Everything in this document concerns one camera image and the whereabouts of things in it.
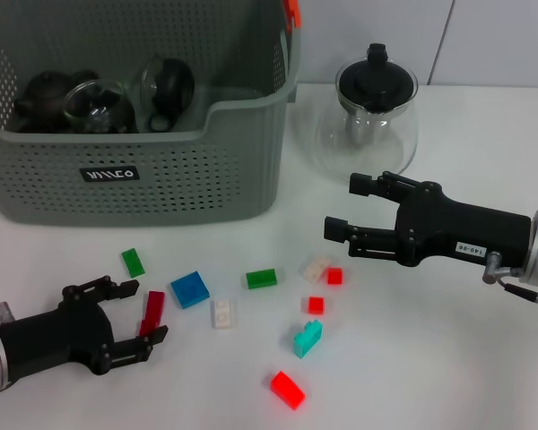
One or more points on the black teapot lid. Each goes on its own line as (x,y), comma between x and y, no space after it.
(376,80)

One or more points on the small red toy brick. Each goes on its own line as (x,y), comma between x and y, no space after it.
(315,305)
(335,276)

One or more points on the grey perforated storage bin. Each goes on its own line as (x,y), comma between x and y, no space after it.
(161,179)

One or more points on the teal toy brick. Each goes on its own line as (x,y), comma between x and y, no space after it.
(307,340)

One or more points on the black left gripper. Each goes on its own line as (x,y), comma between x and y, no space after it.
(63,336)

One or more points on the white translucent toy brick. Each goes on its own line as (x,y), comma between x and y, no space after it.
(222,313)
(314,269)

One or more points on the glass teacup with black holder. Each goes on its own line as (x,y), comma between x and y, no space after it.
(170,87)
(98,107)

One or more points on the dark clay teapot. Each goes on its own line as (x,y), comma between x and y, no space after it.
(45,96)

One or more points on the clear glass teapot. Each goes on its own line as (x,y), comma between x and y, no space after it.
(367,148)

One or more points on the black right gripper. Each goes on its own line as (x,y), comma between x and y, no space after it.
(462,230)

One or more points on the bright red sloped toy brick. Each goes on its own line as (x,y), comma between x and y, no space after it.
(287,389)

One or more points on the green translucent toy brick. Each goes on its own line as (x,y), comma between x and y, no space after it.
(260,279)
(133,263)

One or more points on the blue square toy brick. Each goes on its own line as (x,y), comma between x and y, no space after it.
(190,290)

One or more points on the long dark red toy brick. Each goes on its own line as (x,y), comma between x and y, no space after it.
(153,311)

